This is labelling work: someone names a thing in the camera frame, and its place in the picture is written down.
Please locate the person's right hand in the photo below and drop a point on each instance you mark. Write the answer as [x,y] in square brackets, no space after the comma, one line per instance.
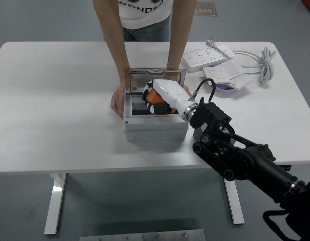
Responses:
[118,99]

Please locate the large white power strip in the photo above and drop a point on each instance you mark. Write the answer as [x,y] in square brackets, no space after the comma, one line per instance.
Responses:
[202,59]

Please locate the person's left forearm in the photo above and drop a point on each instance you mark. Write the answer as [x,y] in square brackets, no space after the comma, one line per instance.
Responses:
[180,32]

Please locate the person's left hand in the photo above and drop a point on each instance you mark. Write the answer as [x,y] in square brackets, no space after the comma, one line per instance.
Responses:
[173,77]

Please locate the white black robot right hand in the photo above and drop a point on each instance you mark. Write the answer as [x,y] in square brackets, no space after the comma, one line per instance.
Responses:
[170,90]

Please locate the grey metal plate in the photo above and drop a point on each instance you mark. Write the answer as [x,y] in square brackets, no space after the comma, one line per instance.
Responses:
[142,236]

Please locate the black slotted bracket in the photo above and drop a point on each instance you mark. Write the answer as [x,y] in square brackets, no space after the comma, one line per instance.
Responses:
[286,167]

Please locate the orange cylindrical battery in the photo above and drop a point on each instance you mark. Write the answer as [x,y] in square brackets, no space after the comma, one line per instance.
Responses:
[155,97]

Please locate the small white socket strip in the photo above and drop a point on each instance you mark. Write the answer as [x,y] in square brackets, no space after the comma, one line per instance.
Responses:
[220,72]

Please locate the purple round bowl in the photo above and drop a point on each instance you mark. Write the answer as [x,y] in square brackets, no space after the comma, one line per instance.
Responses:
[226,90]

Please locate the white table leg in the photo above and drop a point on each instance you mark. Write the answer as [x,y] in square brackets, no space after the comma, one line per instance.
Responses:
[235,206]
[54,200]

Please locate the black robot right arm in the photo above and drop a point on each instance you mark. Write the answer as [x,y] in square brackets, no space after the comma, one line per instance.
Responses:
[245,155]

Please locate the grey plastic electrical box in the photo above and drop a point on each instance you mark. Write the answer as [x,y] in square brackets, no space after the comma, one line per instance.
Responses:
[155,128]

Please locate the person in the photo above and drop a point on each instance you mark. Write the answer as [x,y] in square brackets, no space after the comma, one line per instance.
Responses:
[145,17]

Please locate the grey block with round hole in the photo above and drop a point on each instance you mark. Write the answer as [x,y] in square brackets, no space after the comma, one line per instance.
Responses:
[197,134]

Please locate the white power plug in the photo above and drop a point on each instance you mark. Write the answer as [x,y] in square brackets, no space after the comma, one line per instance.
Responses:
[211,42]

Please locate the brown floor sign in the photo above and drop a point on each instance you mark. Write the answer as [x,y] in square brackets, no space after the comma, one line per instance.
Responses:
[207,11]

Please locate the transparent hinged box lid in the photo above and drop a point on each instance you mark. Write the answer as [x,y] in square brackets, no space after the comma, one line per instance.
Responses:
[155,71]

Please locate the person's right forearm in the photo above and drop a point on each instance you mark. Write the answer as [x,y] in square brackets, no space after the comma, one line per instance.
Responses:
[115,37]

